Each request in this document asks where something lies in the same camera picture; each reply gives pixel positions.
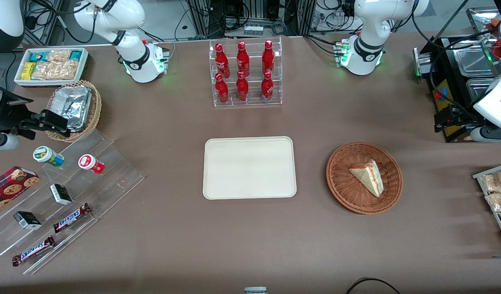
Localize triangular sandwich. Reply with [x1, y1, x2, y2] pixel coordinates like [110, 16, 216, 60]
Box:
[349, 160, 384, 198]

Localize red lid snack cup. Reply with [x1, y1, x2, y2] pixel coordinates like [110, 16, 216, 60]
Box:
[78, 154, 105, 175]

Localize green lid snack cup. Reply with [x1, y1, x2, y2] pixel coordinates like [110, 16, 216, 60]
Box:
[33, 146, 65, 167]

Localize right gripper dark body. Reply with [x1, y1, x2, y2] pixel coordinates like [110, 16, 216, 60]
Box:
[0, 78, 33, 151]

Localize light wicker basket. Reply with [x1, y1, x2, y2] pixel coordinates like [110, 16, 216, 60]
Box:
[46, 80, 102, 143]

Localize red cookie box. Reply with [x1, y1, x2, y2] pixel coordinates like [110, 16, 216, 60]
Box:
[0, 166, 40, 218]

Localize steel food pan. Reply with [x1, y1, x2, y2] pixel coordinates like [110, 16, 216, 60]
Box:
[454, 47, 496, 77]
[466, 78, 496, 102]

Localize black cable loop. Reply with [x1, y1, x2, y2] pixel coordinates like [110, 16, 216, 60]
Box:
[345, 278, 402, 294]

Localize clear acrylic bottle rack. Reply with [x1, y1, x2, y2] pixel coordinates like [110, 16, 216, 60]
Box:
[209, 37, 283, 107]

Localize large clear cracker bag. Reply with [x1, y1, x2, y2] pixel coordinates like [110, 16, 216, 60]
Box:
[31, 60, 80, 80]

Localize red soda bottle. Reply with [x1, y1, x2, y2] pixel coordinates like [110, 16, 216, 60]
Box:
[236, 71, 249, 102]
[236, 41, 250, 77]
[261, 71, 274, 101]
[262, 40, 275, 75]
[215, 73, 229, 104]
[215, 43, 231, 79]

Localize metal wire rack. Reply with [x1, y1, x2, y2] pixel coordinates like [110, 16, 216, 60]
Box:
[473, 163, 501, 249]

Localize Snickers chocolate bar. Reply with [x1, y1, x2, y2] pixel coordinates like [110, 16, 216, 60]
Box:
[12, 236, 55, 267]
[53, 203, 92, 234]

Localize brown wicker basket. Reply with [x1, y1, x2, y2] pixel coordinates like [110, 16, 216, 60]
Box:
[326, 141, 403, 215]

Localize white plastic snack bin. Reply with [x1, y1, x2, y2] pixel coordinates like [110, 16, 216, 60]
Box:
[14, 47, 89, 87]

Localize steel tray with red food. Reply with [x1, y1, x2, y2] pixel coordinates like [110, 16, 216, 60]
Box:
[466, 7, 501, 62]

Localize small dark box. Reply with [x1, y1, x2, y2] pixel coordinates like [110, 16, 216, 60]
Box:
[50, 183, 73, 205]
[13, 211, 42, 230]

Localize black food warmer cabinet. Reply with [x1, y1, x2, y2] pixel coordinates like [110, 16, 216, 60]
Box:
[422, 35, 501, 143]

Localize silver box with green light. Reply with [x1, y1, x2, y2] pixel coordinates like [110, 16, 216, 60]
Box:
[413, 47, 432, 83]

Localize cream rectangular tray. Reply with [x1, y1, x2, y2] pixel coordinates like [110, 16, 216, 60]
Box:
[203, 136, 297, 200]

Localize clear acrylic stepped display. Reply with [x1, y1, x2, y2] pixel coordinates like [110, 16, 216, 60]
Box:
[0, 129, 145, 275]

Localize aluminium foil containers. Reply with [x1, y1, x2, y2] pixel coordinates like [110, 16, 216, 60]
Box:
[51, 86, 93, 132]

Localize clear bag of snacks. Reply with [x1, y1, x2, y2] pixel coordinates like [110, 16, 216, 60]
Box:
[485, 191, 501, 213]
[480, 169, 501, 192]

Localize yellow emergency stop box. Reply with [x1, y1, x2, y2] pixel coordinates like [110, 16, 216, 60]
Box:
[432, 78, 455, 137]

